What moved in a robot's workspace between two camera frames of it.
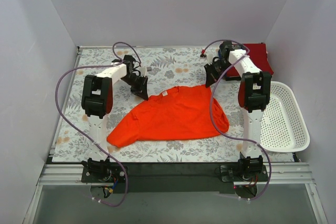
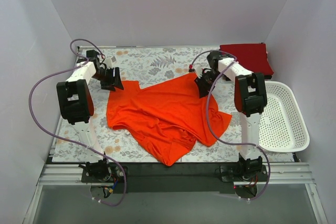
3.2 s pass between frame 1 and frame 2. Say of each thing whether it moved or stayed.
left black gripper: moved
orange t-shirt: moved
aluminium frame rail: stayed
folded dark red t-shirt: stayed
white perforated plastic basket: stayed
